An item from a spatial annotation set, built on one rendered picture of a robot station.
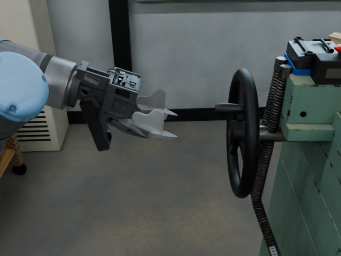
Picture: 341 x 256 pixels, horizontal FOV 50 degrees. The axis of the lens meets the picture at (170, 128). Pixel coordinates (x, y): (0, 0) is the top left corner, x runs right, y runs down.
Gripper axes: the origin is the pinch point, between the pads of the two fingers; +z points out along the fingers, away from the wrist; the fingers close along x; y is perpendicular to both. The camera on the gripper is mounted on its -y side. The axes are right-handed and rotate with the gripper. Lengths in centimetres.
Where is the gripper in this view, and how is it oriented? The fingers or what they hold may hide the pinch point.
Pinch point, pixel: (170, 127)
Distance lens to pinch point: 72.6
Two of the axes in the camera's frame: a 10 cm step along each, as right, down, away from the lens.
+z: 9.4, 2.9, 1.8
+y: 3.4, -7.8, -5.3
